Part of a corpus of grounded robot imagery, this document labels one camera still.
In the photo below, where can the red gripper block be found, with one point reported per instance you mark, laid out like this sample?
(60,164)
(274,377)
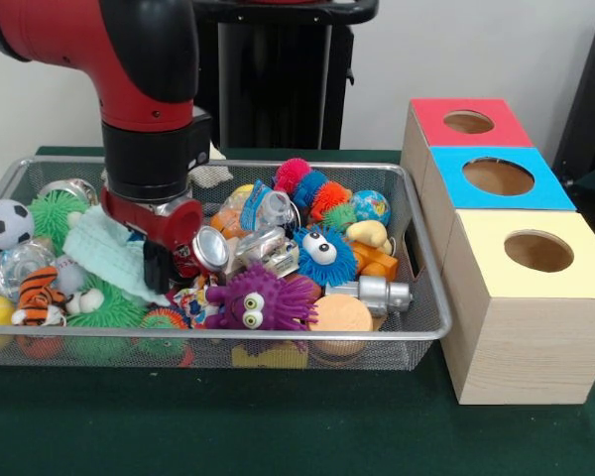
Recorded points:
(164,220)

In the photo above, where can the mint green knit cloth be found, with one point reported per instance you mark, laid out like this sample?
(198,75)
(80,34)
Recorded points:
(104,253)

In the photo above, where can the cream knit cloth roll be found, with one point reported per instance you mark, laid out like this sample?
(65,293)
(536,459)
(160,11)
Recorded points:
(213,174)

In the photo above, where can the purple spiky ball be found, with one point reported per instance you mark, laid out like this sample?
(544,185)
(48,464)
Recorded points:
(260,302)

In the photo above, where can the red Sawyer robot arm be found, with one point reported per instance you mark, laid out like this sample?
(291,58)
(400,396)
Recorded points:
(129,79)

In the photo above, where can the clear mesh bin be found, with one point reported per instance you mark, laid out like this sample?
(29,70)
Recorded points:
(428,297)

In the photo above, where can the wooden three-hole box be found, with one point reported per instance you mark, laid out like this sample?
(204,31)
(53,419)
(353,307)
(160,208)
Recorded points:
(526,337)

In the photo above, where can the green spiky ball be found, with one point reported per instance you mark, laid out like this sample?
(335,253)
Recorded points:
(55,213)

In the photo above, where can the orange tiger plush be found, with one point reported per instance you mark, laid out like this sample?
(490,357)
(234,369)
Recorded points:
(40,297)

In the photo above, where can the yellow cheese wedge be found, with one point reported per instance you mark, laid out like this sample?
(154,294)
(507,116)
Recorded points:
(268,357)

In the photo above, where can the black and white soccer ball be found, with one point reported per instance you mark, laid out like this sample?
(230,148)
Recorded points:
(5,224)

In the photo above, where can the blue fuzzy monster toy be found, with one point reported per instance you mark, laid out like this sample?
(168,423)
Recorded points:
(324,256)

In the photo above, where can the dark green tablecloth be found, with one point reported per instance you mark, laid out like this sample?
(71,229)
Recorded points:
(278,426)

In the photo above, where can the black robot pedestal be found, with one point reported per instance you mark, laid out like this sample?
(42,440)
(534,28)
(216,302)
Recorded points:
(278,79)

